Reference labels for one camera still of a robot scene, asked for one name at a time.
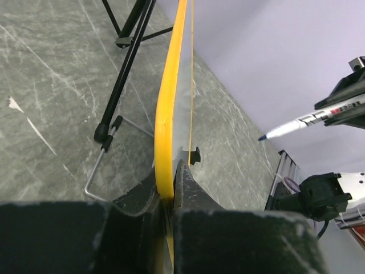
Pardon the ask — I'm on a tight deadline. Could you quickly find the yellow framed whiteboard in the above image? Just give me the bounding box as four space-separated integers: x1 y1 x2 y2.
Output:
154 1 194 260

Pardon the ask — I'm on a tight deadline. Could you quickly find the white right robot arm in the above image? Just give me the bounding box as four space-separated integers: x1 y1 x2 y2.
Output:
259 57 364 238

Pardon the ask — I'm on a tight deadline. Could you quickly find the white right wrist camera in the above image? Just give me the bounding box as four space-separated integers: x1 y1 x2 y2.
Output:
348 56 365 72

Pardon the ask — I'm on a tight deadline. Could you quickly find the metal whiteboard stand wire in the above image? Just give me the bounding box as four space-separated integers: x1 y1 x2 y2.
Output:
84 115 156 200

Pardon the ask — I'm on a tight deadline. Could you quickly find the aluminium extrusion frame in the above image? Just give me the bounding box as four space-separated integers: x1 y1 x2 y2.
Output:
265 150 302 210

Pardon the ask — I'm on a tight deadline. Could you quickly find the black whiteboard clip foot right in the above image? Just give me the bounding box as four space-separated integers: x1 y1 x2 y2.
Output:
178 147 201 165

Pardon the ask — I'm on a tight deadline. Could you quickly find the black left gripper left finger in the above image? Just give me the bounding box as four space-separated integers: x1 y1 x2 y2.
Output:
1 172 164 273

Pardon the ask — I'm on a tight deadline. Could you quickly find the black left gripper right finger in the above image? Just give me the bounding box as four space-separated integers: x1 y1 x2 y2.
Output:
173 161 325 273

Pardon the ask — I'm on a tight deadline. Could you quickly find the white blue whiteboard marker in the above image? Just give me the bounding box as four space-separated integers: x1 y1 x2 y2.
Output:
258 94 364 141

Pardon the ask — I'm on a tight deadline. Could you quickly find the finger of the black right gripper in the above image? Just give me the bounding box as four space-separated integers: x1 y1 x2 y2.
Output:
324 107 365 127
314 66 364 110

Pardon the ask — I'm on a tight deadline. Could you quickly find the black perforated music stand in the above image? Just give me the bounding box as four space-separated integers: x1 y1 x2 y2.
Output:
94 0 173 143

